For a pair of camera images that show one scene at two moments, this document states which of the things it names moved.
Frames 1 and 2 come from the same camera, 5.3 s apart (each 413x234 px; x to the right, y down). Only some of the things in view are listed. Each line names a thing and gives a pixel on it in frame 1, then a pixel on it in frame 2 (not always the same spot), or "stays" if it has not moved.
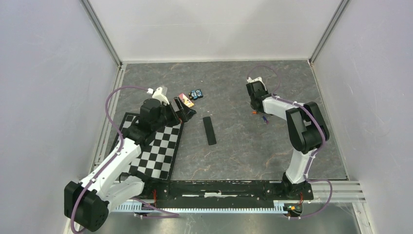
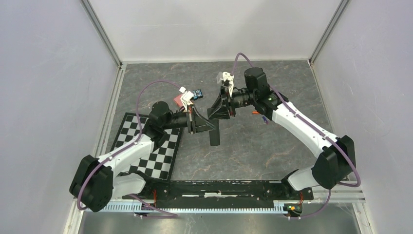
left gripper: (184, 113) -> (196, 122)
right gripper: (266, 92) -> (220, 110)
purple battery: (265, 120) stays
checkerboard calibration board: (156, 160) stays
